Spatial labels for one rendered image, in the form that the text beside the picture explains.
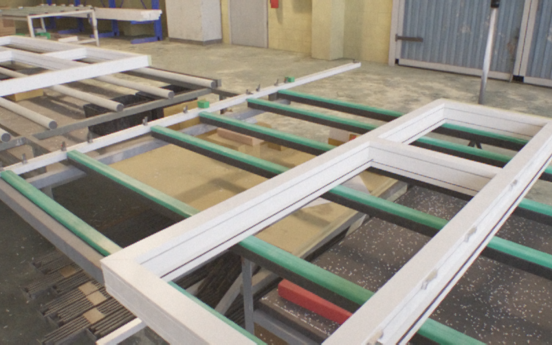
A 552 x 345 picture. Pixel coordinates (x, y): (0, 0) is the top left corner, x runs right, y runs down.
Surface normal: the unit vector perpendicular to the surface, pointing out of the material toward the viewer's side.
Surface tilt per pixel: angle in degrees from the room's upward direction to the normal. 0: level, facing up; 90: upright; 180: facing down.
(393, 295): 0
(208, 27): 90
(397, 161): 90
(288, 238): 0
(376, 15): 90
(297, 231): 0
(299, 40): 90
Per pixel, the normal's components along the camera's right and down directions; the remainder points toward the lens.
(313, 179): 0.75, 0.26
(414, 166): -0.66, 0.31
